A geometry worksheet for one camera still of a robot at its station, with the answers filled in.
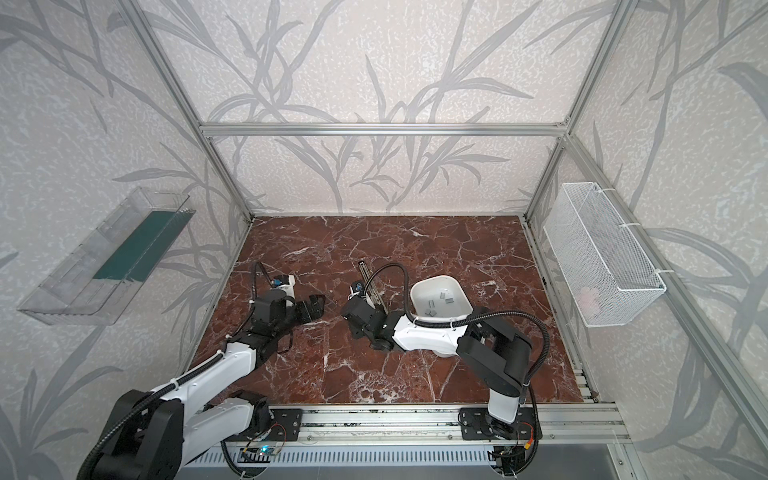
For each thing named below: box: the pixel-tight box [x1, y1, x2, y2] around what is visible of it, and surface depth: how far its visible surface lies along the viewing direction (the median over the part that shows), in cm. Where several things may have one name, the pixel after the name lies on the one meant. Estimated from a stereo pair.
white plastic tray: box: [392, 275, 473, 358], surface depth 91 cm
